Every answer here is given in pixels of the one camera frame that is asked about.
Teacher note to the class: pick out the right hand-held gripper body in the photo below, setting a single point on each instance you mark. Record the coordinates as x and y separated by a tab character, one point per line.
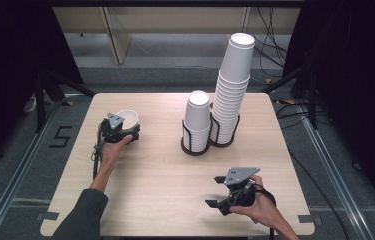
240	175

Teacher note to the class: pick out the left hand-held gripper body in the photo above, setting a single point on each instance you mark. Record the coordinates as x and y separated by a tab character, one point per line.
113	133

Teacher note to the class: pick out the white paper cup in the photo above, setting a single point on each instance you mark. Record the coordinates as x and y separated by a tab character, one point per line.
130	118

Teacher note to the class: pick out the tall stack of paper cups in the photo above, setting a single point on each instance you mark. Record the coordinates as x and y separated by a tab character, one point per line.
236	63

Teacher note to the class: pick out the person's left hand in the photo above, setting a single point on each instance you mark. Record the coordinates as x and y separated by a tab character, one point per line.
110	155

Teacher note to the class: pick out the person's right hand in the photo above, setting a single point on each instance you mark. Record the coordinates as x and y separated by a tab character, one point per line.
263	210

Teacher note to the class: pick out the short stack of paper cups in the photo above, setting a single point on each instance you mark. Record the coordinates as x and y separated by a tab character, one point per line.
197	113

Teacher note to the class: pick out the black metal stand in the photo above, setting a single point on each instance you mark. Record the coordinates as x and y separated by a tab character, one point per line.
312	100
40	103

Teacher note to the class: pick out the grey tape strip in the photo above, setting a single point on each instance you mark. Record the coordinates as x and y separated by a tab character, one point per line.
308	219
46	216

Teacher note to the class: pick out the light wooden shelf unit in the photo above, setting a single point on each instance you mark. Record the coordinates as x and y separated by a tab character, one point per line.
121	40

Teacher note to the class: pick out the black curtain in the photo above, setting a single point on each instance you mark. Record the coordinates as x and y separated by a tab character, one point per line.
8	66
358	83

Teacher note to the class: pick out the metal floor rail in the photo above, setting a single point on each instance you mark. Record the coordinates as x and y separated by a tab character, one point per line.
15	183
338	180

